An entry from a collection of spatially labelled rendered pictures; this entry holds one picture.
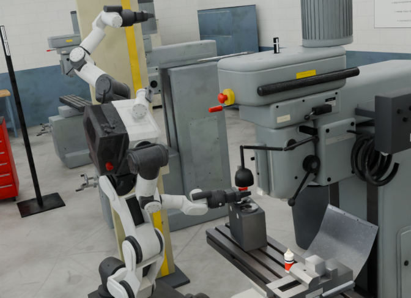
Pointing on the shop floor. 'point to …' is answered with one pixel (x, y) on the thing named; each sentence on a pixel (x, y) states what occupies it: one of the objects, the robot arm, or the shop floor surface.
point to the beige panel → (140, 72)
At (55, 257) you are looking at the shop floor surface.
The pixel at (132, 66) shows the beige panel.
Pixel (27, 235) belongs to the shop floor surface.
